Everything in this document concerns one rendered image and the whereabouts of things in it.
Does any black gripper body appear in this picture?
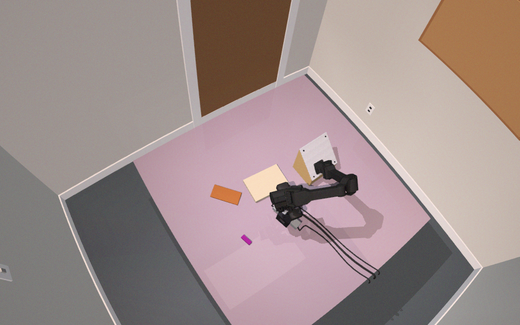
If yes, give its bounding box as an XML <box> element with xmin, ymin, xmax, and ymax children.
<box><xmin>276</xmin><ymin>182</ymin><xmax>303</xmax><ymax>221</ymax></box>

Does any purple rectangular block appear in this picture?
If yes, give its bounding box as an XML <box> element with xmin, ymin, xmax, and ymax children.
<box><xmin>241</xmin><ymin>235</ymin><xmax>252</xmax><ymax>245</ymax></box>

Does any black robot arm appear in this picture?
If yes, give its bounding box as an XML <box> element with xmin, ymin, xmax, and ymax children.
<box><xmin>269</xmin><ymin>160</ymin><xmax>358</xmax><ymax>213</ymax></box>

